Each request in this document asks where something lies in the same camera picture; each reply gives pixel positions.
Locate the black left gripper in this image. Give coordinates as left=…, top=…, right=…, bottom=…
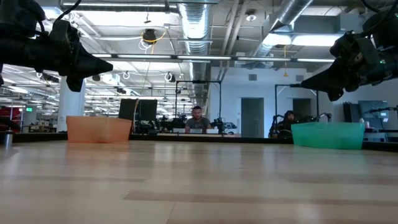
left=0, top=37, right=114, bottom=93

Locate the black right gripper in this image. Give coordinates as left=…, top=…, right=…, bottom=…
left=300, top=40, right=398, bottom=102

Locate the dark cabinet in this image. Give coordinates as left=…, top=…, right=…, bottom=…
left=343, top=102, right=358, bottom=123

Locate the white building pillar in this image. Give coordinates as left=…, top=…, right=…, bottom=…
left=57, top=76, right=86, bottom=133

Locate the grey door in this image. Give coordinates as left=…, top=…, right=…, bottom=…
left=241, top=97, right=265, bottom=139
left=292, top=98, right=313, bottom=119

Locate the green plastic bin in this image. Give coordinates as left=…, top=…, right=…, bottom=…
left=291, top=121, right=366, bottom=151

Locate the orange plastic bin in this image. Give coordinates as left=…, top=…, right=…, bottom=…
left=66, top=116, right=133, bottom=144

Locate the black computer monitor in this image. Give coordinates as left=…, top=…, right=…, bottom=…
left=118, top=98, right=159, bottom=122

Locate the person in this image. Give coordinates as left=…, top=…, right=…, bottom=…
left=185, top=105, right=212, bottom=134
left=273, top=110, right=297, bottom=138

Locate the silver ceiling pipe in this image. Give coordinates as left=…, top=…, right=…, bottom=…
left=60, top=0, right=180, bottom=13

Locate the black ceiling device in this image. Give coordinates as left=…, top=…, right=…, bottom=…
left=142, top=28, right=158, bottom=45

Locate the silver metal cylinder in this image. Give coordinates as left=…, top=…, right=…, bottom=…
left=3, top=129, right=14, bottom=149

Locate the long ceiling light strip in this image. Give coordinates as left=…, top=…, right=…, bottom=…
left=91, top=54, right=335, bottom=63

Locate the dark wall screen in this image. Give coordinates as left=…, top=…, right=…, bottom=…
left=357, top=100, right=389, bottom=125

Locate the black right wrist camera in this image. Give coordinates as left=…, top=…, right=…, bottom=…
left=330, top=30, right=361, bottom=60

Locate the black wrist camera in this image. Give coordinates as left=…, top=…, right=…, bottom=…
left=49, top=19, right=80, bottom=47
left=330, top=30, right=361, bottom=60

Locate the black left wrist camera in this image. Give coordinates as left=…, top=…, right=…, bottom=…
left=49, top=19, right=80, bottom=47

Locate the yellow hanging cord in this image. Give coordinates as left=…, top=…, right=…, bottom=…
left=282, top=45, right=289, bottom=78

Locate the black metal frame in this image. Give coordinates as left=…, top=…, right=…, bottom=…
left=274, top=83, right=320, bottom=123
left=175, top=80, right=222, bottom=121

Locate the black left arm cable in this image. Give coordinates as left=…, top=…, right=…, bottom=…
left=54, top=0, right=82, bottom=24

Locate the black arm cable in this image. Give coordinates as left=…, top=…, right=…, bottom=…
left=54, top=0, right=82, bottom=24
left=360, top=0, right=398, bottom=15

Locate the slanted silver duct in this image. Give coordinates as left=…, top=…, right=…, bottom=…
left=253, top=0, right=315, bottom=58

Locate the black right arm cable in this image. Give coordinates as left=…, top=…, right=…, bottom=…
left=360, top=0, right=398, bottom=15

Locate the round silver ventilation duct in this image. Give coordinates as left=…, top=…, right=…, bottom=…
left=178, top=2, right=215, bottom=116

